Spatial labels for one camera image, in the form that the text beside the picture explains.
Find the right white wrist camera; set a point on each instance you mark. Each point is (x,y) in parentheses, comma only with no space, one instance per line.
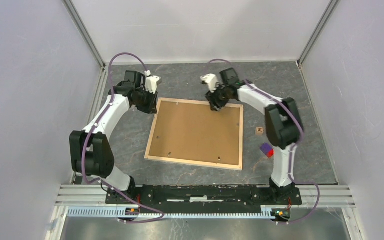
(211,80)

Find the white photo frame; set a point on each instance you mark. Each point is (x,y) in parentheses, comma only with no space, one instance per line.
(188,132)

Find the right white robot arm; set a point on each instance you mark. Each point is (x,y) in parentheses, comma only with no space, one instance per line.
(283,124)

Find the wooden letter cube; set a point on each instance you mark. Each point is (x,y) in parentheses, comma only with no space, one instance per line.
(259,131)

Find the slotted cable duct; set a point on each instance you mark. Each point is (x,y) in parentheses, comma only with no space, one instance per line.
(121,213)

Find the aluminium corner post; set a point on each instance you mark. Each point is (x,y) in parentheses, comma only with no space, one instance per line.
(317,31)
(81,27)

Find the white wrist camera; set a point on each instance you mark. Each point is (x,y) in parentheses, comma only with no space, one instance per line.
(151,82)
(211,80)

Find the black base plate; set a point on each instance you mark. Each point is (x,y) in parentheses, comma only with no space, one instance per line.
(213,199)

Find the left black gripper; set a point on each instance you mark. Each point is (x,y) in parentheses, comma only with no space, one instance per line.
(151,108)

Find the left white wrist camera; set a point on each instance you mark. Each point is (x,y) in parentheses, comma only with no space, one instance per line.
(151,82)

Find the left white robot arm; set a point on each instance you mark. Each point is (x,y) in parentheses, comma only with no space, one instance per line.
(90,151)

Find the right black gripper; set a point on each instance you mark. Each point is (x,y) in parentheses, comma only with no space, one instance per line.
(212,97)

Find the right aluminium corner post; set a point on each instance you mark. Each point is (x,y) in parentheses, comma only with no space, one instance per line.
(317,31)

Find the purple and red block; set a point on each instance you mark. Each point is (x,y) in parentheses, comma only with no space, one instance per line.
(267,150)

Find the left aluminium corner post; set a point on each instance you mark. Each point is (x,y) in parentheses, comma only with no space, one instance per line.
(81,27)

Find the aluminium rail front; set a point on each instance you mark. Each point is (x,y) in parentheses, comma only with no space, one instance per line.
(331,196)

